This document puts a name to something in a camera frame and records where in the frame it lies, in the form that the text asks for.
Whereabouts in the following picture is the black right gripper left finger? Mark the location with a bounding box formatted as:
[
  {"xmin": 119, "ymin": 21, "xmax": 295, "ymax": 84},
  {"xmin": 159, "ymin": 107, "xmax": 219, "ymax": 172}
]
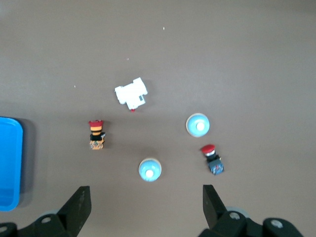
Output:
[{"xmin": 0, "ymin": 186, "xmax": 92, "ymax": 237}]

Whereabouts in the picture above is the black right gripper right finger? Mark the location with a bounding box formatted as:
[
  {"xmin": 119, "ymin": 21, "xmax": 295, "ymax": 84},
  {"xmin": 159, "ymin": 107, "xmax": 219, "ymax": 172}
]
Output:
[{"xmin": 197, "ymin": 184, "xmax": 306, "ymax": 237}]

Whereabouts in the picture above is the light blue dome bell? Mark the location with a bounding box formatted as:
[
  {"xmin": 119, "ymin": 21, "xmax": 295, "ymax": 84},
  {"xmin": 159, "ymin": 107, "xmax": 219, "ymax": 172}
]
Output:
[
  {"xmin": 138, "ymin": 157, "xmax": 163, "ymax": 183},
  {"xmin": 185, "ymin": 113, "xmax": 211, "ymax": 138}
]

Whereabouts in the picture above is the red mushroom push button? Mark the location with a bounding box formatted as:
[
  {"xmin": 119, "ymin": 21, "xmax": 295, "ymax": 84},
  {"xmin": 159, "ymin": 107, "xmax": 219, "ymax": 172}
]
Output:
[{"xmin": 200, "ymin": 144, "xmax": 225, "ymax": 176}]

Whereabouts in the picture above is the orange emergency stop button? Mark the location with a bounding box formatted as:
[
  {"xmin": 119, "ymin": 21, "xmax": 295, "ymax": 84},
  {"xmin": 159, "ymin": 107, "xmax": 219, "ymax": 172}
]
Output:
[{"xmin": 88, "ymin": 119, "xmax": 107, "ymax": 151}]

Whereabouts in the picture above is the blue plastic tray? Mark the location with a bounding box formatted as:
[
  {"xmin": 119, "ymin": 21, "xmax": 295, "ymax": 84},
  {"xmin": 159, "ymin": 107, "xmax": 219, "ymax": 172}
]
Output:
[{"xmin": 0, "ymin": 116, "xmax": 24, "ymax": 212}]

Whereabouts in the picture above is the white circuit breaker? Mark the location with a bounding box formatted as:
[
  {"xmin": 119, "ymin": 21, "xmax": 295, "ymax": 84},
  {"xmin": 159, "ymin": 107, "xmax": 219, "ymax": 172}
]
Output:
[{"xmin": 114, "ymin": 77, "xmax": 149, "ymax": 113}]

